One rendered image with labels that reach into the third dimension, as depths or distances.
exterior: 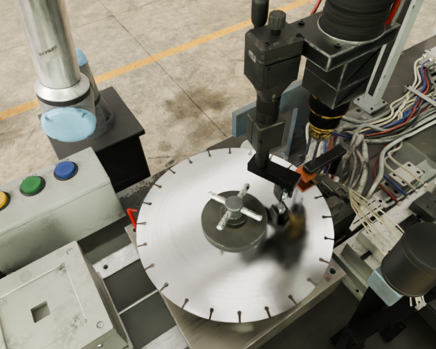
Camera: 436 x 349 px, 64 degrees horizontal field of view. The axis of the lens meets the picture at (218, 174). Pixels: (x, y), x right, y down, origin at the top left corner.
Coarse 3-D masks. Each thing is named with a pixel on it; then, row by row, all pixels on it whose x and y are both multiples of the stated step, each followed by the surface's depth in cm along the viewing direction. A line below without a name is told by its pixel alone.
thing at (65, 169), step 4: (60, 164) 73; (64, 164) 73; (68, 164) 73; (72, 164) 73; (56, 168) 73; (60, 168) 72; (64, 168) 72; (68, 168) 72; (72, 168) 72; (56, 172) 72; (60, 172) 72; (64, 172) 72; (68, 172) 72; (72, 172) 72; (60, 176) 71; (64, 176) 72; (68, 176) 72
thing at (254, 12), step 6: (252, 0) 39; (258, 0) 38; (264, 0) 38; (252, 6) 39; (258, 6) 39; (264, 6) 39; (252, 12) 40; (258, 12) 39; (264, 12) 39; (252, 18) 40; (258, 18) 40; (264, 18) 40; (258, 24) 40; (264, 24) 41
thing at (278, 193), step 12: (276, 96) 44; (252, 156) 57; (264, 156) 53; (252, 168) 57; (264, 168) 56; (276, 168) 55; (288, 168) 55; (276, 180) 55; (288, 180) 54; (276, 192) 58; (288, 192) 58
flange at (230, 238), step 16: (224, 192) 61; (208, 208) 59; (224, 208) 57; (256, 208) 59; (208, 224) 57; (240, 224) 56; (256, 224) 57; (224, 240) 55; (240, 240) 55; (256, 240) 55
